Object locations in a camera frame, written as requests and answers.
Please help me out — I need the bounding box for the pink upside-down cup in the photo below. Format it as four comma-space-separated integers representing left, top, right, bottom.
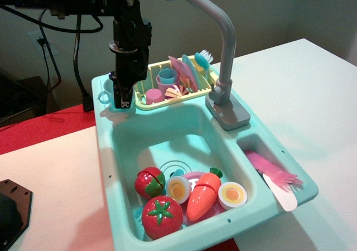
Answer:
146, 88, 163, 105

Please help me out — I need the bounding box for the teal toy sink unit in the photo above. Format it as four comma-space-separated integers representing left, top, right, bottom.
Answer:
92, 75, 319, 250

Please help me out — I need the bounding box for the dark box on floor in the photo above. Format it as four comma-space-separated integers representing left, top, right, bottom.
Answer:
1, 69, 59, 127

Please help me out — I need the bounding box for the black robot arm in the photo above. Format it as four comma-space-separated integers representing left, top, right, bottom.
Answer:
1, 0, 152, 111

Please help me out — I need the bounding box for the light blue toy cup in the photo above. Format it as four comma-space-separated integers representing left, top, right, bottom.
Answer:
98, 79, 133, 110

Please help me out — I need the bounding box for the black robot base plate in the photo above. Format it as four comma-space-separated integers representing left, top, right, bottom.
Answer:
1, 179, 33, 250

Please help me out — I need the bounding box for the right toy egg half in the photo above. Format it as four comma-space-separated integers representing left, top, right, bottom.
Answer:
218, 182, 248, 210

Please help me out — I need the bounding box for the toy carrot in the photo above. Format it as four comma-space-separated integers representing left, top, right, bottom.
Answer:
186, 167, 223, 221

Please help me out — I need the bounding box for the toy strawberry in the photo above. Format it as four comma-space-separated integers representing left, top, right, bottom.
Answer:
134, 167, 166, 200

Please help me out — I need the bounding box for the grey toy faucet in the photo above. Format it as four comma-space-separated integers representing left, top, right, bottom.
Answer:
168, 0, 250, 131

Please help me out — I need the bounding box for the white wall outlet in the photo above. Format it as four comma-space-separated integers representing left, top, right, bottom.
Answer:
27, 30, 59, 57

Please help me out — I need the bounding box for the pink toy plate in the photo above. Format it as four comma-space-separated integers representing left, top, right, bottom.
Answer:
168, 56, 192, 89

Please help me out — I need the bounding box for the pink toy fork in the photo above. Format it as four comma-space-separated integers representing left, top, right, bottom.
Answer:
244, 150, 303, 191

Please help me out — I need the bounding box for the striped toy shell food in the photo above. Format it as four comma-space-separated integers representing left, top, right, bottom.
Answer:
164, 84, 189, 99

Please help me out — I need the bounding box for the teal dish brush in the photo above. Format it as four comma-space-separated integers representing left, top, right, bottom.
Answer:
194, 50, 214, 80

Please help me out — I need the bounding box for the toy tomato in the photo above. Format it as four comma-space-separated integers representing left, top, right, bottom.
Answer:
142, 196, 184, 240

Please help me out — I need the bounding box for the toy egg half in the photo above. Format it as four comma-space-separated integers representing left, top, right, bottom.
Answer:
166, 176, 191, 204
218, 182, 248, 210

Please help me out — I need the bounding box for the black power cord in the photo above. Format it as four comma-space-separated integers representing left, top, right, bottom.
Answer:
0, 5, 104, 95

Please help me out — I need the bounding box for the blue cup in rack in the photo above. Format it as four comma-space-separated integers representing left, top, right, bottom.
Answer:
158, 68, 177, 84

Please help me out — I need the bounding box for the red cloth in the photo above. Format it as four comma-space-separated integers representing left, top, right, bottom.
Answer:
1, 105, 95, 154

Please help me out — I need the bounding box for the blue toy plate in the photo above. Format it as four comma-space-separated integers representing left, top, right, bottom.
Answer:
182, 54, 199, 91

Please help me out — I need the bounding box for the left toy egg half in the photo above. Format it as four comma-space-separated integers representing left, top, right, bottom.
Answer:
166, 176, 191, 204

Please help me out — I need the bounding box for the purple cup in rack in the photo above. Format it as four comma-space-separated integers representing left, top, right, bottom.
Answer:
156, 76, 180, 95

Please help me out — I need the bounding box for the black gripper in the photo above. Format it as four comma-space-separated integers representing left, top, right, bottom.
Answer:
109, 41, 149, 108

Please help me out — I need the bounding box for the white toy knife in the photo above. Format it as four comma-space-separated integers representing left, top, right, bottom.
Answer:
263, 174, 298, 212

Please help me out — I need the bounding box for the yellow dish rack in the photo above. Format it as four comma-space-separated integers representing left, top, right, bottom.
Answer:
134, 55, 218, 110

